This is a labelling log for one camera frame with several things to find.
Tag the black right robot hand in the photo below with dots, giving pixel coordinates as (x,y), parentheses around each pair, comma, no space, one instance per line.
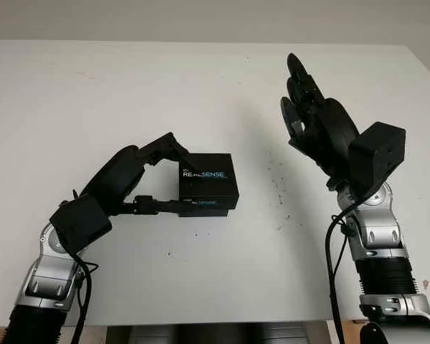
(333,132)

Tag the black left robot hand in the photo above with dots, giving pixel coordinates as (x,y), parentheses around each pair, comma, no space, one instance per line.
(118,175)

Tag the black box lid white label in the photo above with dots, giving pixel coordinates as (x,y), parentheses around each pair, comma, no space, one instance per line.
(208,186)

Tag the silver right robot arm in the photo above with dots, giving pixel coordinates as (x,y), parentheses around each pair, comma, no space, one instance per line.
(380,243)

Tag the dark grey robot torso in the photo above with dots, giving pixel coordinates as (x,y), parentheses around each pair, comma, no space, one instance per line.
(215,335)

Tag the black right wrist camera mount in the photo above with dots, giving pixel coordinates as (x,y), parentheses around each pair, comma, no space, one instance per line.
(376,157)

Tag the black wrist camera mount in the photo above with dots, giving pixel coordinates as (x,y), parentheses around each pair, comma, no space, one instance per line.
(376,157)
(79,224)

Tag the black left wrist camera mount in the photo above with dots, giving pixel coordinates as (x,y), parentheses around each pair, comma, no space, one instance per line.
(79,224)

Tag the black camera box base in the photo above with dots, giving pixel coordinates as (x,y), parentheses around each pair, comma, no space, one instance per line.
(204,213)

